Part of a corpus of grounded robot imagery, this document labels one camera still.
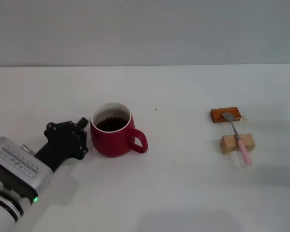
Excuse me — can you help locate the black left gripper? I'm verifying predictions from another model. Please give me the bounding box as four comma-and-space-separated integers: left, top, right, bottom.
35, 117, 89, 173

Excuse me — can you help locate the red ceramic coffee cup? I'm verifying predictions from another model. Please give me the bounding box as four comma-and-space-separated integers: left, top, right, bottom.
90, 102, 148, 158

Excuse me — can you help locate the pink handled metal spoon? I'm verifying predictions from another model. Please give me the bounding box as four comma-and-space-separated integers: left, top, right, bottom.
221, 112, 253, 166

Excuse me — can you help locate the dark orange wooden block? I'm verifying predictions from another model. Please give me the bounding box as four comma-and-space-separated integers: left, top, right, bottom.
210, 106, 242, 124

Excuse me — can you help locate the light wooden arch block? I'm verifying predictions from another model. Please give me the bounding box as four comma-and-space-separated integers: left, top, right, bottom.
219, 133, 256, 155

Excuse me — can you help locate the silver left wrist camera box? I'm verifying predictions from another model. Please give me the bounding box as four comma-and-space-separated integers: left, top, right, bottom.
0, 136, 54, 203

